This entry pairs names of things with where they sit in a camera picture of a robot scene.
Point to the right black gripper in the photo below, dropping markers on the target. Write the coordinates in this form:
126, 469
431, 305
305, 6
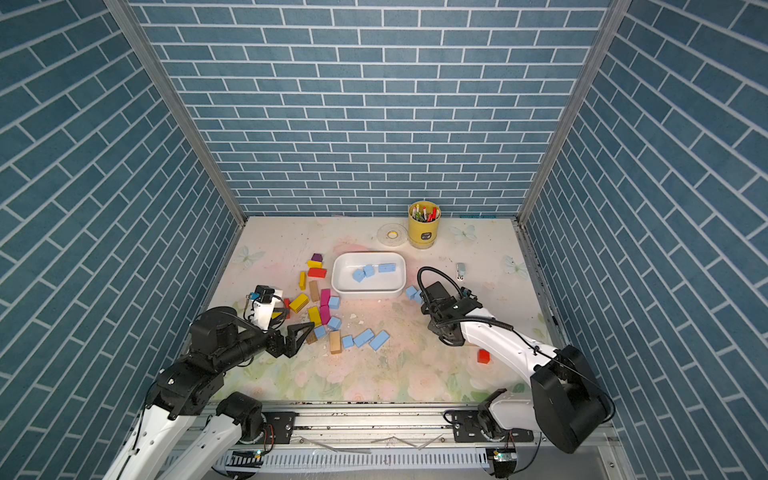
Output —
432, 324

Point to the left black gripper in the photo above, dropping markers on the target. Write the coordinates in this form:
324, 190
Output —
290, 346

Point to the white rectangular dish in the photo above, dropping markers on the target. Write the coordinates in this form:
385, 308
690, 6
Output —
380, 286

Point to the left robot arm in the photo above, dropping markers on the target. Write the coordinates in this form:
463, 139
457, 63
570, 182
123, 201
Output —
220, 341

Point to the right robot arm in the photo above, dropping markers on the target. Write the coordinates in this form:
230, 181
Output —
566, 402

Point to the yellow block lower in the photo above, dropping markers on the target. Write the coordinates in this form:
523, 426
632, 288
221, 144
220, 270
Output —
314, 316

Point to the yellow rainbow block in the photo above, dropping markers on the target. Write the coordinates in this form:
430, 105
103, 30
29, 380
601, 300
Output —
297, 304

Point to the lower magenta block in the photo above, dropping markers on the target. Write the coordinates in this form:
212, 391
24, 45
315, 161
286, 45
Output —
325, 315

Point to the magenta block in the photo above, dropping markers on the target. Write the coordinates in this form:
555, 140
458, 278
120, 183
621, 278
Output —
325, 315
325, 295

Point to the natural wood block lower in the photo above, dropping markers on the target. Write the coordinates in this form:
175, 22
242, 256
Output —
335, 342

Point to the blue cube by yellow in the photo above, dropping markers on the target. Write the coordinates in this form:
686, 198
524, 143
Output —
334, 324

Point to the small metal clip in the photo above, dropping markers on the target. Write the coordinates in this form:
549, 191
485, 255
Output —
460, 271

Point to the upper magenta block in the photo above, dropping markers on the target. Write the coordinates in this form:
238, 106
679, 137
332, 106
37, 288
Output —
325, 295

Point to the natural wood long block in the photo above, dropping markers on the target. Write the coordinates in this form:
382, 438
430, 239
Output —
314, 291

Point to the red cube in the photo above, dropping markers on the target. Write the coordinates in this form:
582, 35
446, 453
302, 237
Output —
483, 357

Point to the red rectangular block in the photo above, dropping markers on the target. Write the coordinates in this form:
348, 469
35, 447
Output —
317, 273

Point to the blue long block centre-right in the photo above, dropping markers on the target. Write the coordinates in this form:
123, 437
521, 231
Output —
379, 340

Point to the blue long block centre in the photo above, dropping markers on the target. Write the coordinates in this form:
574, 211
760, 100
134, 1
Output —
363, 338

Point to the yellow pen cup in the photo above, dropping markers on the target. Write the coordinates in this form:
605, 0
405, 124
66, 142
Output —
423, 224

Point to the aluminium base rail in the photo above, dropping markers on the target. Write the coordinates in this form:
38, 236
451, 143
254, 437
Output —
330, 437

